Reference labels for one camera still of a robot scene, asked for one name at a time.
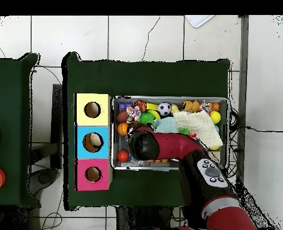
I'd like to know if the yellow plastic ball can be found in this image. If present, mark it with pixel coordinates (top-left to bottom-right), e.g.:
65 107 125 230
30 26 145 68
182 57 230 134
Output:
209 110 222 125

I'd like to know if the red rubber ball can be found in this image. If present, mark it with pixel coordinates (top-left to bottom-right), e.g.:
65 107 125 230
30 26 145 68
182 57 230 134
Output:
116 150 130 163

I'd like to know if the wooden box with three holes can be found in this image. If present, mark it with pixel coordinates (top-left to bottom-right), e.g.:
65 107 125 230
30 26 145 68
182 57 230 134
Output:
74 92 113 192

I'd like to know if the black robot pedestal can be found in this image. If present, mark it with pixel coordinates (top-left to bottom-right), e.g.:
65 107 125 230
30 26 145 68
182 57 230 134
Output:
116 205 188 230

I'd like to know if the white tray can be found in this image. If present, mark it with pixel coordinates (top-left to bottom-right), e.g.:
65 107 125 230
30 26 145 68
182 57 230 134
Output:
184 15 215 29

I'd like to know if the dark green tablecloth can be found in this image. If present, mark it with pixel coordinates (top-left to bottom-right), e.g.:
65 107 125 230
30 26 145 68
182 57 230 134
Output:
62 51 231 211
0 53 41 208

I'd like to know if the black floor cable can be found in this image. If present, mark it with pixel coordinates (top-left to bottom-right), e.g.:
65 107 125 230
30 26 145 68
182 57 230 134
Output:
237 125 283 133

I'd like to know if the green spiky rubber ball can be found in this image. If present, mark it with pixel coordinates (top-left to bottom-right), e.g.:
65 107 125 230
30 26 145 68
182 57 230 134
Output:
139 110 156 125

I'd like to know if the dark grey stand base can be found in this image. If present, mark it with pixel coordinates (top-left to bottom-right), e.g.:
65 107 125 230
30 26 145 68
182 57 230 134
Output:
27 167 59 196

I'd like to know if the orange tiger plush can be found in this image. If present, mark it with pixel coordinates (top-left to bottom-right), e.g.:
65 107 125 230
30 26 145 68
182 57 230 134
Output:
133 99 147 113

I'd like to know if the black and white soccer ball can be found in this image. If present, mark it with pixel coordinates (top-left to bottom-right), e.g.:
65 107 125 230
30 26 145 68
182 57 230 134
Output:
157 102 172 117

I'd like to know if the silver wire mesh bin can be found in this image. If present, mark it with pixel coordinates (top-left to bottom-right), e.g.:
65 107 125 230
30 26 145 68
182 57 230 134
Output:
110 95 230 171

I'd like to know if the small orange basketball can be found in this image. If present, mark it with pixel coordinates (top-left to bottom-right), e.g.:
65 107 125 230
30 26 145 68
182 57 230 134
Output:
116 122 130 137

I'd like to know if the colourful dotted cloth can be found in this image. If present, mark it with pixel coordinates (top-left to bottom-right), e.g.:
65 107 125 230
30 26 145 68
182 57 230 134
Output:
125 105 142 124

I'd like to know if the cream muslin cloth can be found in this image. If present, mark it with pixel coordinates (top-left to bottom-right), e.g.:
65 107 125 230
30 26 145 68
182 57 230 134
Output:
172 110 224 149

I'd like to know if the black upright panel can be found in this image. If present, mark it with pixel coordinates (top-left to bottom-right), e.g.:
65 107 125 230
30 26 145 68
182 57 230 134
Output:
50 83 64 170

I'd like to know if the mint green muslin cloth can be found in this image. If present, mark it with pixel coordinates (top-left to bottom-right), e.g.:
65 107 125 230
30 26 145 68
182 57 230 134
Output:
153 116 179 134

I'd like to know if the small brown football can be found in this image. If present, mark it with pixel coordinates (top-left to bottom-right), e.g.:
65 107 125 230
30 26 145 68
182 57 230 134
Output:
116 110 129 123

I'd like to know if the brown plush teddy bear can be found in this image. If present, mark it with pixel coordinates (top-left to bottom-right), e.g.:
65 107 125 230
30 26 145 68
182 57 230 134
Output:
181 99 201 113

